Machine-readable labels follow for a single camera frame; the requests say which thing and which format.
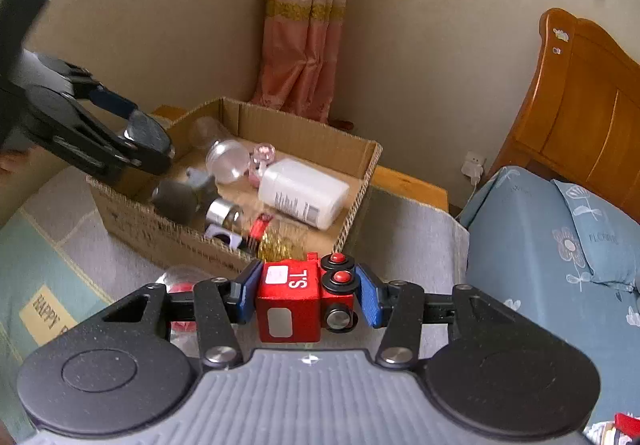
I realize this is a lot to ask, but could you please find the brown cardboard box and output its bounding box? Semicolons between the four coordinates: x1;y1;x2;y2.
87;97;382;277

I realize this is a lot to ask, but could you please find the blue floral pillow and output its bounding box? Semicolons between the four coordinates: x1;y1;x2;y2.
552;179;639;291

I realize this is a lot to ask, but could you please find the wooden headboard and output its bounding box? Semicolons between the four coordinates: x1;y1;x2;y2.
489;8;640;218

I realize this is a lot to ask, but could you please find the grey plush toy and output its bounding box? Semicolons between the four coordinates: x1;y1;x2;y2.
151;168;219;225

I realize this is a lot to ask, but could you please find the clear round red-label container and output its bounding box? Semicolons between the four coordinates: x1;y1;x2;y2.
154;265;216;326

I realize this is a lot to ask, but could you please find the red toy train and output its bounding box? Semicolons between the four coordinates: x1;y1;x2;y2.
255;252;360;344

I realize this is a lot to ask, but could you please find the pink curtain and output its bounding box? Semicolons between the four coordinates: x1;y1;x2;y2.
252;0;347;122

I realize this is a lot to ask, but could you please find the pink keychain charm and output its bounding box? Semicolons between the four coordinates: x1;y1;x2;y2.
247;142;277;188

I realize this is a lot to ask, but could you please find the gold foil item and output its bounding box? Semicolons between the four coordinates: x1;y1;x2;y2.
257;218;309;262

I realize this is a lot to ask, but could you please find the clear plastic jar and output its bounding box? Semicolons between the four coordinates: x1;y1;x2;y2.
189;116;250;185

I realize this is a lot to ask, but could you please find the white wall charger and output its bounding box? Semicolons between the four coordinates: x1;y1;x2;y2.
461;151;486;186

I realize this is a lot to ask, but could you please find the glass jar silver lid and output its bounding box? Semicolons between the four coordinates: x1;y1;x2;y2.
205;197;243;231

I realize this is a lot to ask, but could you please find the blue bed sheet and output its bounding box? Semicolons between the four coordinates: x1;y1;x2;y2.
460;166;639;422

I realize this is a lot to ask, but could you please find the white plastic bottle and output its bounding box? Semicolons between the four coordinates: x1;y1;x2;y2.
258;159;349;231

